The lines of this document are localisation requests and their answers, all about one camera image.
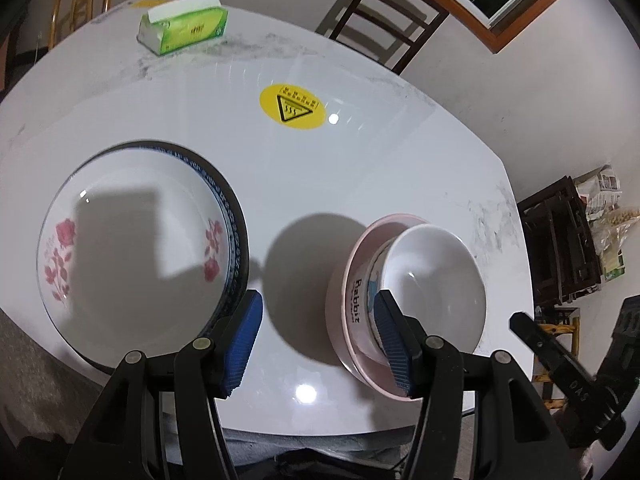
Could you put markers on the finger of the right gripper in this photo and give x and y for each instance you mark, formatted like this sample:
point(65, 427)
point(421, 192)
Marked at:
point(563, 369)

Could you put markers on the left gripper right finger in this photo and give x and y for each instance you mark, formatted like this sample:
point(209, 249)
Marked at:
point(419, 362)

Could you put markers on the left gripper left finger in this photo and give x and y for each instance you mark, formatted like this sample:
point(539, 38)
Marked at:
point(210, 366)

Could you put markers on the large pink bowl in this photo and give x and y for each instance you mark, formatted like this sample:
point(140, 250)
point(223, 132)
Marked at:
point(377, 377)

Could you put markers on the white ribbed bowl pink base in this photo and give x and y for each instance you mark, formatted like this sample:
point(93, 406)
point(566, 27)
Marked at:
point(365, 279)

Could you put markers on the white ribbed bowl blue base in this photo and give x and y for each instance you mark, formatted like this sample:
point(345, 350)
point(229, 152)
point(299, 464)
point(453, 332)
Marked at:
point(434, 278)

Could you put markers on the large blue floral plate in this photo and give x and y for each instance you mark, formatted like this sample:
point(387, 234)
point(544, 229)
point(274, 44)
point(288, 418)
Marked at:
point(230, 219)

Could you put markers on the white plate pink flowers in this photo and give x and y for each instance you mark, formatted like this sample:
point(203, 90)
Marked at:
point(135, 264)

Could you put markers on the person's right hand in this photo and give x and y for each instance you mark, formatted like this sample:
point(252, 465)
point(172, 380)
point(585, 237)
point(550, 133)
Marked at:
point(597, 462)

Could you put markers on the grey trousers lap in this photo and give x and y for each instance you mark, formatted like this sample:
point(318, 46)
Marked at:
point(376, 455)

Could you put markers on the dark wooden chair at right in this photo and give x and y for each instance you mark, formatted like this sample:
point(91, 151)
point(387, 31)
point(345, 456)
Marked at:
point(561, 253)

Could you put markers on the dark wooden chair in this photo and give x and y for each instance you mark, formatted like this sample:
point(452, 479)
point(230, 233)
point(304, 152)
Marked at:
point(561, 253)
point(389, 32)

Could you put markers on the printed bags pile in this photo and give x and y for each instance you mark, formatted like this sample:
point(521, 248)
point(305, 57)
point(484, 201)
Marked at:
point(610, 222)

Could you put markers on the yellow warning sticker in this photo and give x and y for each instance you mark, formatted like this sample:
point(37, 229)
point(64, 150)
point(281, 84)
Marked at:
point(292, 106)

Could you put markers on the green tissue pack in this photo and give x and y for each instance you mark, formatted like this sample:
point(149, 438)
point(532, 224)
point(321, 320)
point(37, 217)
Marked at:
point(176, 24)

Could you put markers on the yellow label at table edge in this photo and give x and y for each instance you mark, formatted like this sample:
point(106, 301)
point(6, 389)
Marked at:
point(148, 3)

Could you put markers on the bamboo chair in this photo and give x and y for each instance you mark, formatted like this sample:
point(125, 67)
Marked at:
point(69, 15)

